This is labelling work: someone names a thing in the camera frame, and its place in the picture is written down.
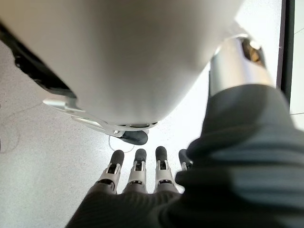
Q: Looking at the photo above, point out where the black vertical frame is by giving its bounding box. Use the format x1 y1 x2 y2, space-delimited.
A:
275 0 295 106

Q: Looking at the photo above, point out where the grey white robot foot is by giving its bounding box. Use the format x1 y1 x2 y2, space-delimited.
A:
42 97 149 146

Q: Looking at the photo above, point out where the white robot body shell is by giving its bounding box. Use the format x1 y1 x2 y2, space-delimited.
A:
0 0 249 129

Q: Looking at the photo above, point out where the dark right robot hand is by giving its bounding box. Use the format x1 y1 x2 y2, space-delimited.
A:
65 35 304 228

